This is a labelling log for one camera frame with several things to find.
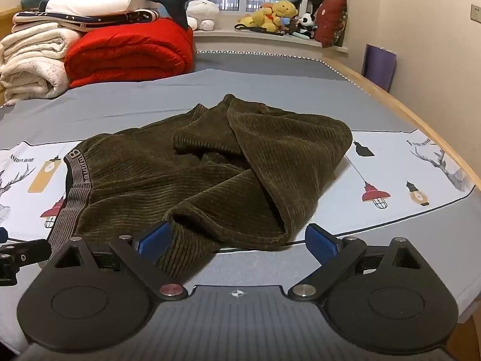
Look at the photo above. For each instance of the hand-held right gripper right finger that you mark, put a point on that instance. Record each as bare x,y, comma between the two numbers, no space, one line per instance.
320,243

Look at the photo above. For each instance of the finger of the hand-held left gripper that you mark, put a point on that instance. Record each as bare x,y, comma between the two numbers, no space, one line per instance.
26,252

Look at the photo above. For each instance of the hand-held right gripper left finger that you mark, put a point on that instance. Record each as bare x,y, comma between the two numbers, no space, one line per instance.
155,241

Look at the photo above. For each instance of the grey printed bed sheet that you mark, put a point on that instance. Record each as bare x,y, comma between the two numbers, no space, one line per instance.
285,94

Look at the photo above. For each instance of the purple box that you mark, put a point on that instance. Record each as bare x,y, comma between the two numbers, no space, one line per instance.
379,67

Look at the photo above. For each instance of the red folded quilt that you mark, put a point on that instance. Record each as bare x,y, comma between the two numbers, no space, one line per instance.
127,52

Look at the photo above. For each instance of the cream folded blanket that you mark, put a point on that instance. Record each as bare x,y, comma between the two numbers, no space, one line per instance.
34,56

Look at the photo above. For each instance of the white windowsill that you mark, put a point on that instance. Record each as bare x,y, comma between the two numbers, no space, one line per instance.
233,39

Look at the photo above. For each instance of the red cushion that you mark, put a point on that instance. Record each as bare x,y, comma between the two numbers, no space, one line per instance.
330,22

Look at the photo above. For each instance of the panda plush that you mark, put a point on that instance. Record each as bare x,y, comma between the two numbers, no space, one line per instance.
307,22

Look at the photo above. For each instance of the navy patterned folded blanket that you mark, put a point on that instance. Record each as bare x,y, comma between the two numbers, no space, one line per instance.
94,18

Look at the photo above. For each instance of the white plush toy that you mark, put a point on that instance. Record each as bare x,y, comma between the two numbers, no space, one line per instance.
201,13

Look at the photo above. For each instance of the yellow bear plush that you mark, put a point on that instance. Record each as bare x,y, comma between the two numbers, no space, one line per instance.
280,13

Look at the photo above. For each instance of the white folded cloth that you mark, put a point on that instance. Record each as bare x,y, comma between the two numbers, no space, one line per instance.
94,3

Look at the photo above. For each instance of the wooden bed frame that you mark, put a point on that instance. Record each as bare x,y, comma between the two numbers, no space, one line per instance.
406,107

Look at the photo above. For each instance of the wall socket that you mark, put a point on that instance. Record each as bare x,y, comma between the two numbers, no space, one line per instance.
476,12

